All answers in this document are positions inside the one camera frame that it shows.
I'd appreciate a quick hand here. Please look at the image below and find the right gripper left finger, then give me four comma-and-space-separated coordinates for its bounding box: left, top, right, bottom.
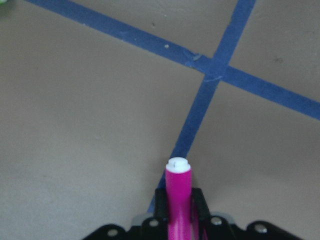
153, 188, 169, 222

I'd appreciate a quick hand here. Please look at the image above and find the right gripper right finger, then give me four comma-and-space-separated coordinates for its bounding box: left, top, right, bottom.
191, 187, 211, 223

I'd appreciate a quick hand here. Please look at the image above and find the pink pen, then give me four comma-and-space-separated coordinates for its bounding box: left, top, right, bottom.
165, 157, 198, 240

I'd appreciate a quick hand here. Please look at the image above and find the green pen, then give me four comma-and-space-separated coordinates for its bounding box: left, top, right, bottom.
0, 0, 11, 10

